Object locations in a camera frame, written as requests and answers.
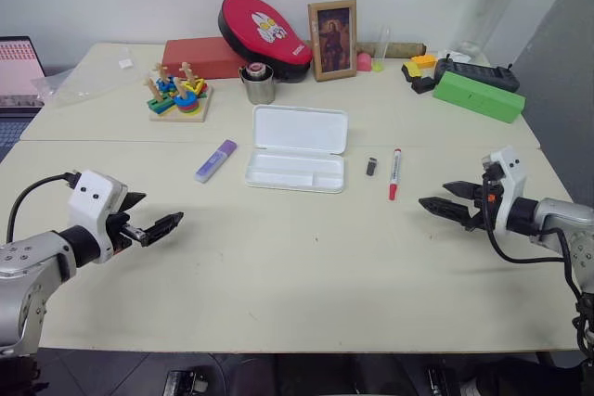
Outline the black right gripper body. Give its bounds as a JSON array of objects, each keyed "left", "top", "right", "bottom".
[{"left": 463, "top": 171, "right": 506, "bottom": 233}]

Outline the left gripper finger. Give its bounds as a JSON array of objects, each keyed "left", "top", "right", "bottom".
[
  {"left": 121, "top": 190, "right": 148, "bottom": 213},
  {"left": 138, "top": 211, "right": 185, "bottom": 248}
]

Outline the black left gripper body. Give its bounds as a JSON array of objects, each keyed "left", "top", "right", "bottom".
[{"left": 100, "top": 211, "right": 150, "bottom": 260}]

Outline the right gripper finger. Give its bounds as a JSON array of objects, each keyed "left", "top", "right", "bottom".
[
  {"left": 418, "top": 196, "right": 480, "bottom": 229},
  {"left": 442, "top": 180, "right": 480, "bottom": 201}
]

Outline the white plastic case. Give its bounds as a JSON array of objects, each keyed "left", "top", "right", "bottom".
[{"left": 244, "top": 104, "right": 350, "bottom": 195}]

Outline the red and white marker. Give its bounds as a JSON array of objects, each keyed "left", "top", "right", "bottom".
[{"left": 387, "top": 147, "right": 404, "bottom": 202}]

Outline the purple highlighter pen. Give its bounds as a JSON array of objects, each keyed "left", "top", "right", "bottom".
[{"left": 193, "top": 138, "right": 239, "bottom": 185}]

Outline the green rectangular box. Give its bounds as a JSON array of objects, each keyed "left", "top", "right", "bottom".
[{"left": 432, "top": 70, "right": 527, "bottom": 125}]

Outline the wooden colourful stacking toy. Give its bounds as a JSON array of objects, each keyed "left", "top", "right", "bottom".
[{"left": 142, "top": 60, "right": 214, "bottom": 123}]

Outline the black remote controller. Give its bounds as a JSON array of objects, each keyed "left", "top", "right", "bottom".
[{"left": 433, "top": 56, "right": 522, "bottom": 94}]

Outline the clear plastic bag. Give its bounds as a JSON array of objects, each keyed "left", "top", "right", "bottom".
[{"left": 29, "top": 45, "right": 141, "bottom": 110}]

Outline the brown wooden roll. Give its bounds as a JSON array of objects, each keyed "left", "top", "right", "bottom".
[{"left": 355, "top": 40, "right": 428, "bottom": 58}]

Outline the red rectangular box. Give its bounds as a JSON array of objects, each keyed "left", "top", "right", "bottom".
[{"left": 161, "top": 36, "right": 248, "bottom": 83}]

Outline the clear tube with green base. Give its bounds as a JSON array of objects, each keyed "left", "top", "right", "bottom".
[{"left": 375, "top": 26, "right": 394, "bottom": 74}]

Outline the steel cup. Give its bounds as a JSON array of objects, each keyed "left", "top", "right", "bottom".
[{"left": 238, "top": 63, "right": 278, "bottom": 107}]

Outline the open laptop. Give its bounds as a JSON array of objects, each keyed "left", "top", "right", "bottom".
[{"left": 0, "top": 35, "right": 48, "bottom": 161}]

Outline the red round item in cup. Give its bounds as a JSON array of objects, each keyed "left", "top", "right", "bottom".
[{"left": 245, "top": 61, "right": 271, "bottom": 83}]

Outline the clear bottle with green lid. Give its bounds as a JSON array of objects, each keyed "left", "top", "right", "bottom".
[{"left": 451, "top": 0, "right": 531, "bottom": 61}]

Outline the wooden framed picture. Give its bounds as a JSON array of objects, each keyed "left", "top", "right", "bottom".
[{"left": 306, "top": 0, "right": 359, "bottom": 83}]

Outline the red and black padded target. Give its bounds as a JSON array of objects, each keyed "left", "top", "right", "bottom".
[{"left": 217, "top": 0, "right": 314, "bottom": 84}]

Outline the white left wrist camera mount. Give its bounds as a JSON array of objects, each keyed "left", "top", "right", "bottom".
[{"left": 67, "top": 171, "right": 129, "bottom": 254}]

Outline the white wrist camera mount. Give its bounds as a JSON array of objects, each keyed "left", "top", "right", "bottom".
[
  {"left": 480, "top": 145, "right": 528, "bottom": 235},
  {"left": 67, "top": 171, "right": 129, "bottom": 254}
]

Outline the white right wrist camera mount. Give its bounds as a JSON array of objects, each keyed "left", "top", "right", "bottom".
[{"left": 480, "top": 145, "right": 528, "bottom": 235}]

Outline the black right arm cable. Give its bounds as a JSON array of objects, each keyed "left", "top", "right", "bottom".
[{"left": 481, "top": 172, "right": 594, "bottom": 353}]

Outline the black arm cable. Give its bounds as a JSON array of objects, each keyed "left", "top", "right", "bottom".
[
  {"left": 6, "top": 172, "right": 78, "bottom": 245},
  {"left": 481, "top": 172, "right": 594, "bottom": 353}
]

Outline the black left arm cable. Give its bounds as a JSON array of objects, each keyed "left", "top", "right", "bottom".
[{"left": 6, "top": 172, "right": 78, "bottom": 245}]

